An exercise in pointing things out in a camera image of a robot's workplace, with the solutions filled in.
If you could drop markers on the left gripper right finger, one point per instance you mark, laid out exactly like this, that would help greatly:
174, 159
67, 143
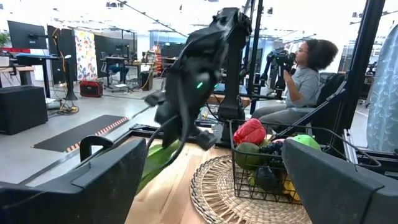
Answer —
342, 193

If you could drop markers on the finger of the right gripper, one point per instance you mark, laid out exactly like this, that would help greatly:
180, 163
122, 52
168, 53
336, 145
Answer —
171, 135

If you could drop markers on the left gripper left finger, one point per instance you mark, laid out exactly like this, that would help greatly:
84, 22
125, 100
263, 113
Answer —
77, 199

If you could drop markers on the green bean bunch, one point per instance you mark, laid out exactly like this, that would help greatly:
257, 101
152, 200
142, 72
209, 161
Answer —
155, 161

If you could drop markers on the yellow starfruit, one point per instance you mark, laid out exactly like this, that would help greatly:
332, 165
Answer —
290, 188

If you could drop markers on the green apple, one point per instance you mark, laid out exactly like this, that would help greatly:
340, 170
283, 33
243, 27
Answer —
306, 141

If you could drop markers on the red bell pepper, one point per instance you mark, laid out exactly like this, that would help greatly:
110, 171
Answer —
250, 132

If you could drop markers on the dark green round fruit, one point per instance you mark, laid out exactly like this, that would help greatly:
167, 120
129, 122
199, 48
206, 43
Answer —
267, 179

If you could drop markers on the green avocado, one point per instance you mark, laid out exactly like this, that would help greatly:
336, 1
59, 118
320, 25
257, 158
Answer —
247, 155

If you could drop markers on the black grape bunch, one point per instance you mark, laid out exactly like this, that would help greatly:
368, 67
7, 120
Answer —
272, 149

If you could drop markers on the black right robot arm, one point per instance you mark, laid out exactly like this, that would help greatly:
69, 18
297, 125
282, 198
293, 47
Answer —
233, 62

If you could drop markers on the black hazard-striped floor mat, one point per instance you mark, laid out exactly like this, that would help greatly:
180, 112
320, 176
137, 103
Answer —
81, 133

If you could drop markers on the round woven placemat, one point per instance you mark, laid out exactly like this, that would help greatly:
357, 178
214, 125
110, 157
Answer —
217, 193

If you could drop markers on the red case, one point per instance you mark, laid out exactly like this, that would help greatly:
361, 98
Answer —
91, 89

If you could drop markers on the black monitor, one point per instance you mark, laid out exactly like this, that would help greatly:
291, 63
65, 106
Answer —
28, 34
109, 46

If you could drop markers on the black office chair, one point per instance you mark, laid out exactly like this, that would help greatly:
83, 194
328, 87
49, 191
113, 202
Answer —
329, 93

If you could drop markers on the black cabinet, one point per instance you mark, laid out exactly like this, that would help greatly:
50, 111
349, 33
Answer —
21, 109

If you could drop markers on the blue patterned cloth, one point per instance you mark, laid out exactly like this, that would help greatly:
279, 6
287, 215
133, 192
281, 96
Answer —
385, 93

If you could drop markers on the floral patterned cloth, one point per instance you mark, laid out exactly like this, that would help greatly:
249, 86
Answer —
85, 56

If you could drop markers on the person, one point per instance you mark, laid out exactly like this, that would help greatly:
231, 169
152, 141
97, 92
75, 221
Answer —
304, 84

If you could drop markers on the tall black panel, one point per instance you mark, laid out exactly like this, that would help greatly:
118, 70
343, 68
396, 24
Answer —
66, 46

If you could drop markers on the black standing desk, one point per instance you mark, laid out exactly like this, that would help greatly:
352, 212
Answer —
34, 58

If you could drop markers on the black clamp bracket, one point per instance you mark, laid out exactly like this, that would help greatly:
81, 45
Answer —
93, 140

